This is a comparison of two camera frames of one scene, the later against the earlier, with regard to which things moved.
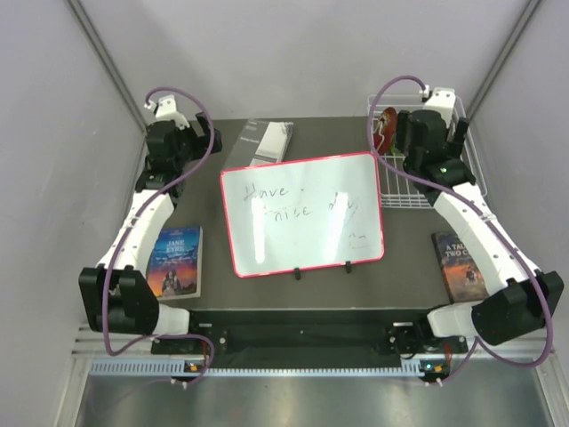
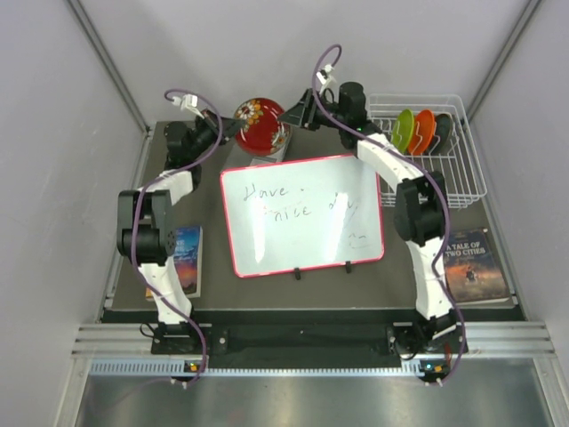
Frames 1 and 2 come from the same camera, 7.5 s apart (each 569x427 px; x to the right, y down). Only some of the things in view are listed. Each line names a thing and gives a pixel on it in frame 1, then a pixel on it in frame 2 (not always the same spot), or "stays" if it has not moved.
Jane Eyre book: [174, 264] stays
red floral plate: [385, 132] to [263, 133]
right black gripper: [455, 143] to [305, 113]
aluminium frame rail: [92, 343] stays
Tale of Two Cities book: [462, 277] stays
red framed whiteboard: [303, 215] stays
